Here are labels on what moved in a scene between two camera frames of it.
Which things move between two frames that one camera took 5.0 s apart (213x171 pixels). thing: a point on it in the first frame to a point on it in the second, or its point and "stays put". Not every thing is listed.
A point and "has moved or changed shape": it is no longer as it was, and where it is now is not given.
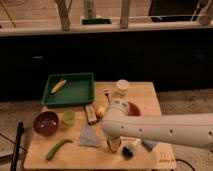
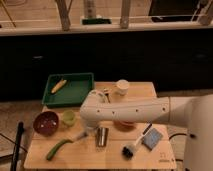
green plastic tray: x=68 y=90 stays put
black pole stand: x=19 y=133 stays put
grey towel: x=89 y=136 has moved or changed shape
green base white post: x=90 y=15 stays put
